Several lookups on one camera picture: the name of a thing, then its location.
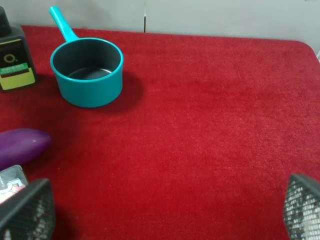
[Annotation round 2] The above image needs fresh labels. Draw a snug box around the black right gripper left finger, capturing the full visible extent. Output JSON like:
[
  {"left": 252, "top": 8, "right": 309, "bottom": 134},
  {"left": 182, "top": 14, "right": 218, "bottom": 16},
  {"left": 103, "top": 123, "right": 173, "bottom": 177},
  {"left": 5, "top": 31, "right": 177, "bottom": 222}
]
[{"left": 0, "top": 178, "right": 56, "bottom": 240}]

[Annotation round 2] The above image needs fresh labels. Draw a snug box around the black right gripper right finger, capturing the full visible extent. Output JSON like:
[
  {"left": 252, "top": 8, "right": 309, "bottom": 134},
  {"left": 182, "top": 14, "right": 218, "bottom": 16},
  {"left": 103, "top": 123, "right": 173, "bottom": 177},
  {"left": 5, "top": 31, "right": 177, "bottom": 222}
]
[{"left": 283, "top": 173, "right": 320, "bottom": 240}]

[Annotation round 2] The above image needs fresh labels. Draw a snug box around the dark grey pump bottle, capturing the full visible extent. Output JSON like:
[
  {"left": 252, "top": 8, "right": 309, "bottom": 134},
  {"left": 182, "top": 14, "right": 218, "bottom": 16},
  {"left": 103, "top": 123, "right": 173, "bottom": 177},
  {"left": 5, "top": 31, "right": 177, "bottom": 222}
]
[{"left": 0, "top": 7, "right": 38, "bottom": 92}]

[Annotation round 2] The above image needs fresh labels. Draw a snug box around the black and pink tin box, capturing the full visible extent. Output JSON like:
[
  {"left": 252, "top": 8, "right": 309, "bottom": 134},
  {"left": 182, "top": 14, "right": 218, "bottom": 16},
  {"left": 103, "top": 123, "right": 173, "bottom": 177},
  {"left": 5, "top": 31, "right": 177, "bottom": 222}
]
[{"left": 0, "top": 165, "right": 29, "bottom": 204}]

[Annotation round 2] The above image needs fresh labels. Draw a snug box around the purple toy eggplant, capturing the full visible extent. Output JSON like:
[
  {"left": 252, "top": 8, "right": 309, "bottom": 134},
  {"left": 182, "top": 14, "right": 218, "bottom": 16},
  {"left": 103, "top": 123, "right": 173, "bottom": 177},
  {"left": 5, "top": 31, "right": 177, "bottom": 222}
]
[{"left": 0, "top": 128, "right": 52, "bottom": 170}]

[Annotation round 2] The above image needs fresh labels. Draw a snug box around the red velvet table cloth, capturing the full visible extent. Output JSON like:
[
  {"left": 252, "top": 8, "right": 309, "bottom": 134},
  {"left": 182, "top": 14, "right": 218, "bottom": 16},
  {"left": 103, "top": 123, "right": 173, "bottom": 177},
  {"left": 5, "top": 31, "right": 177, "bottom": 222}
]
[{"left": 0, "top": 26, "right": 320, "bottom": 240}]

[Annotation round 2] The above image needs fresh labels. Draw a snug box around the teal saucepan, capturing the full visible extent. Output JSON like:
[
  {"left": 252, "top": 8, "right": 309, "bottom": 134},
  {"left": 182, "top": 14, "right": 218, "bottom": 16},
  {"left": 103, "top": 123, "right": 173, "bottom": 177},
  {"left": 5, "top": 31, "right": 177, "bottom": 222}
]
[{"left": 49, "top": 6, "right": 124, "bottom": 108}]

